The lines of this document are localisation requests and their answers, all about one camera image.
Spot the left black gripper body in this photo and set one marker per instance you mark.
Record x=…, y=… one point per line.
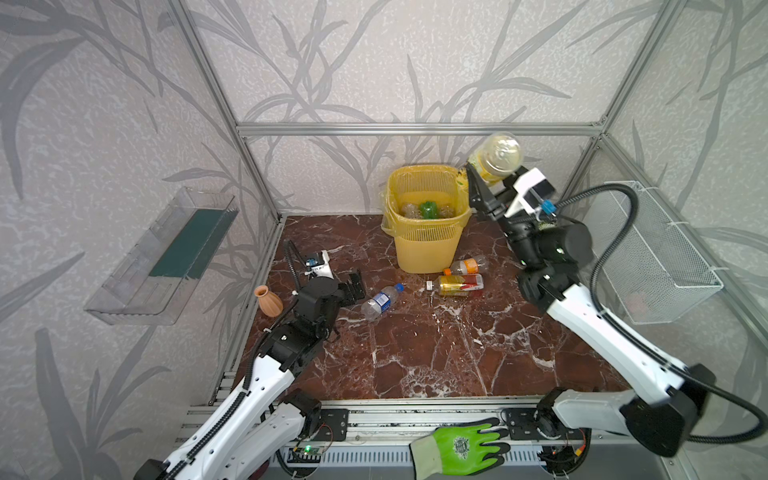
x=349, y=288

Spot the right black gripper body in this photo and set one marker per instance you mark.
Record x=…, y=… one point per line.
x=501, y=201

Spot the clear bottle blue cap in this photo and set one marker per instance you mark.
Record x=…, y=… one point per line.
x=381, y=302

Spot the yellow label tea bottle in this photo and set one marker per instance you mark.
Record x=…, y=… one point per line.
x=497, y=157

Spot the green plastic bottle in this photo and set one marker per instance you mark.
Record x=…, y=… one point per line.
x=429, y=210

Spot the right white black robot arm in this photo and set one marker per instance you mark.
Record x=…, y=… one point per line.
x=666, y=398

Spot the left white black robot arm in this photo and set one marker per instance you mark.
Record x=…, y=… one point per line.
x=261, y=414

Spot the yellow plastic waste bin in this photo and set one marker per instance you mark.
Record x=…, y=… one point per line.
x=425, y=246

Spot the small terracotta vase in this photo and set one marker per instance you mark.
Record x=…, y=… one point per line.
x=268, y=302

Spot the orange label clear bottle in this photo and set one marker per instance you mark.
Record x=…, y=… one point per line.
x=468, y=266

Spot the red yellow label bottle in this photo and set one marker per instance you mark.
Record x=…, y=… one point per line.
x=456, y=285

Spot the green circuit board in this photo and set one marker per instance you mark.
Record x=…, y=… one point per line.
x=306, y=454

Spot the green black work glove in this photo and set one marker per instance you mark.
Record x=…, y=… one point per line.
x=460, y=450

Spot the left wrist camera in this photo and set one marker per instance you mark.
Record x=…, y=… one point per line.
x=318, y=265

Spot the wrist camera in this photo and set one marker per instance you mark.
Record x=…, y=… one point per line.
x=318, y=265
x=532, y=194

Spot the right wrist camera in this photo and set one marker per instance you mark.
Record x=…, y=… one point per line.
x=532, y=194

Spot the white wire mesh basket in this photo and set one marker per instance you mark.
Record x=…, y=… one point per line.
x=656, y=275

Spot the clear acrylic wall shelf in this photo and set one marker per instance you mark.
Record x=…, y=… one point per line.
x=156, y=279

